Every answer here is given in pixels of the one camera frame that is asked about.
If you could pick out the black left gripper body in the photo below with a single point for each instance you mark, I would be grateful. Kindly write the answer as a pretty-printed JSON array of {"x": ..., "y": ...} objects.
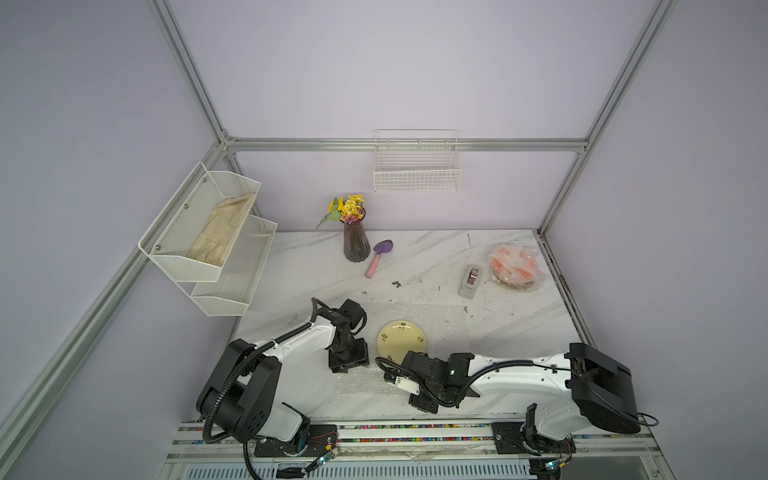
[{"x": 348, "y": 356}]

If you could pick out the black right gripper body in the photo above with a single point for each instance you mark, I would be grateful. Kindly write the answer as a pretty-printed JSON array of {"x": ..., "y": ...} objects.
[{"x": 424, "y": 401}]

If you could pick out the cream floral dinner plate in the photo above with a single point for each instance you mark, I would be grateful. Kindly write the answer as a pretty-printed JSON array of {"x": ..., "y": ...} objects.
[{"x": 399, "y": 337}]

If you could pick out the white tape dispenser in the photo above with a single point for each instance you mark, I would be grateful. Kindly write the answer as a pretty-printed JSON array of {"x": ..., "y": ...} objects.
[{"x": 470, "y": 281}]

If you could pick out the orange dinner plate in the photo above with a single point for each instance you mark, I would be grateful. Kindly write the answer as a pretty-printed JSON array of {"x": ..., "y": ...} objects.
[{"x": 513, "y": 265}]

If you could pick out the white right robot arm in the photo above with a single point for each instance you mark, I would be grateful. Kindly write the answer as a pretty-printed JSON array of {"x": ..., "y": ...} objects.
[{"x": 573, "y": 390}]

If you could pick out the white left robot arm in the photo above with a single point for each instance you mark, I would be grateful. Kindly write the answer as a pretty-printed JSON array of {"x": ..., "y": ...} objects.
[{"x": 238, "y": 399}]

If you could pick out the yellow artificial flowers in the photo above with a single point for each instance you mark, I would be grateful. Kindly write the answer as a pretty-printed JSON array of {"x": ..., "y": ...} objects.
[{"x": 347, "y": 209}]

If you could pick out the beige cloth in shelf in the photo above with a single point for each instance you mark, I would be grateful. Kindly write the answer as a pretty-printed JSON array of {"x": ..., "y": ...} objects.
[{"x": 218, "y": 235}]

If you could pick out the white mesh two-tier shelf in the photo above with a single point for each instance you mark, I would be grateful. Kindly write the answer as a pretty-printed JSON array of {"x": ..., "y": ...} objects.
[{"x": 216, "y": 291}]

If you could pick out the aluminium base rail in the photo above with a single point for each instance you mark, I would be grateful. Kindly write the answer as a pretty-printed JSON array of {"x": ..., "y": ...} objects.
[{"x": 417, "y": 449}]

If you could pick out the white wire wall basket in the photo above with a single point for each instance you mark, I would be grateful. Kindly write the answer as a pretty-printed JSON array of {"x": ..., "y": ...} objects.
[{"x": 416, "y": 161}]

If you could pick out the aluminium frame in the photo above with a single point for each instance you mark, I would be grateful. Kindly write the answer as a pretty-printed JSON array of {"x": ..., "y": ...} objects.
[{"x": 27, "y": 419}]

